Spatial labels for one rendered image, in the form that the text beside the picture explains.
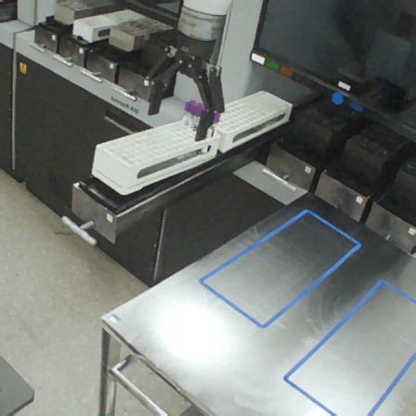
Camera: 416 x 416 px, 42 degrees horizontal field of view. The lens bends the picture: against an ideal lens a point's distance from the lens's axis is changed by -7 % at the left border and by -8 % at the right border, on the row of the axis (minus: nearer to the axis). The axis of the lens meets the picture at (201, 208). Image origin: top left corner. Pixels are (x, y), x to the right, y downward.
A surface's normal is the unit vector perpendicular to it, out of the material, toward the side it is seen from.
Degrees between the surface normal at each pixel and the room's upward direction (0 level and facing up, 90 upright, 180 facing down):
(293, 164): 90
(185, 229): 90
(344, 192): 90
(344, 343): 0
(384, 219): 90
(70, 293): 0
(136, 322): 0
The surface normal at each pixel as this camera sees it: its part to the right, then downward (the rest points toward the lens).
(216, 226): -0.63, 0.37
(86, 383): 0.17, -0.79
